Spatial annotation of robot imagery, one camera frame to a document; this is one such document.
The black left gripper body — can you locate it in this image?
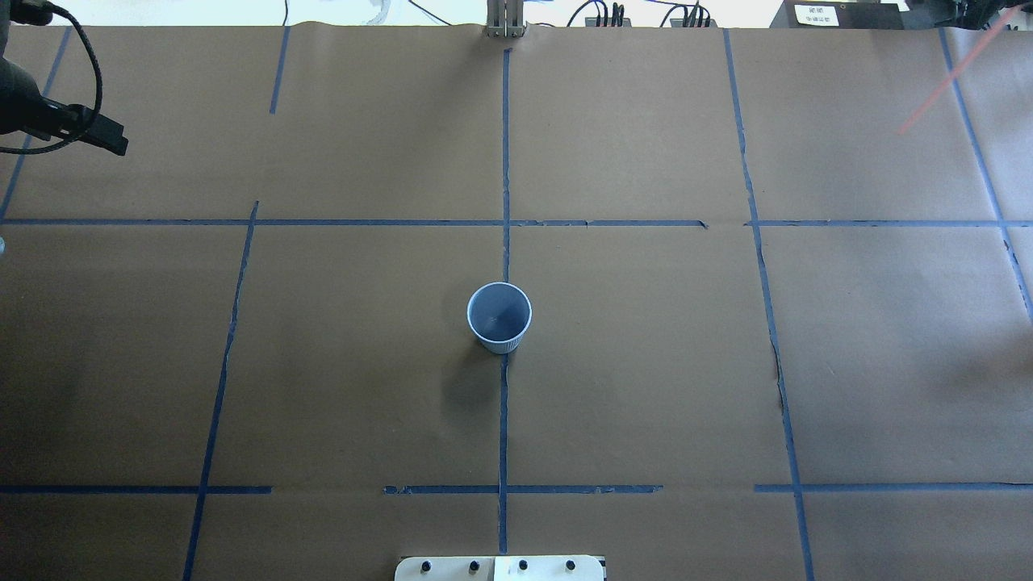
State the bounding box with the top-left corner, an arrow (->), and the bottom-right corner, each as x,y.
1,58 -> 44,136

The black power strip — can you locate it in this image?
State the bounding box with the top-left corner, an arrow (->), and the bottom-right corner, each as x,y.
583,4 -> 632,28

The pink chopstick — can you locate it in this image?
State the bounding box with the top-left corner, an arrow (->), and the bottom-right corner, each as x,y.
896,1 -> 1031,136

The blue ribbed cup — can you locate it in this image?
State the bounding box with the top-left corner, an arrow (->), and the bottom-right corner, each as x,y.
467,281 -> 533,354

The black braided left cable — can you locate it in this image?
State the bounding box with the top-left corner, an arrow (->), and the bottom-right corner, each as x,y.
0,0 -> 104,156

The black box with label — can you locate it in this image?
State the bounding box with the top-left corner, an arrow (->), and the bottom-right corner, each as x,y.
770,1 -> 905,30

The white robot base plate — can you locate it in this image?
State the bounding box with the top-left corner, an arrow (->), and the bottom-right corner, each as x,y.
394,554 -> 608,580

